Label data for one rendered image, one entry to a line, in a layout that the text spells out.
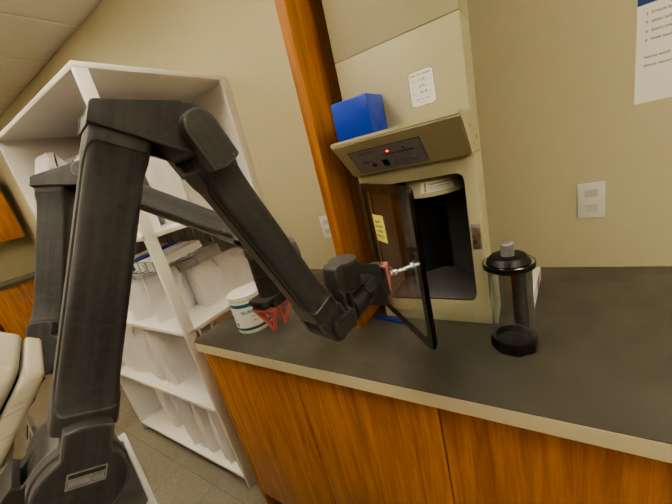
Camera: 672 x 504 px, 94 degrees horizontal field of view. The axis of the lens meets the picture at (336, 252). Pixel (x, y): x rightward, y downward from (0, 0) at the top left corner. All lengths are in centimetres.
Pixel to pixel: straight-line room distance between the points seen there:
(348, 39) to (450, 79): 29
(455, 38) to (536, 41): 45
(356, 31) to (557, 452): 104
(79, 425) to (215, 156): 30
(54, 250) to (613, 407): 113
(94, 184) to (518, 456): 89
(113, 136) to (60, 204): 52
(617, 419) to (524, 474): 25
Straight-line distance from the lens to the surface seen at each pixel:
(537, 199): 131
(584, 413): 78
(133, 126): 41
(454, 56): 87
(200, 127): 41
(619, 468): 87
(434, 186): 91
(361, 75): 94
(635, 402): 83
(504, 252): 80
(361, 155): 85
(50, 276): 87
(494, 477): 97
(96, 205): 40
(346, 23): 98
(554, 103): 127
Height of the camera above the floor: 148
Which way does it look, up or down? 16 degrees down
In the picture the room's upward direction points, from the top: 14 degrees counter-clockwise
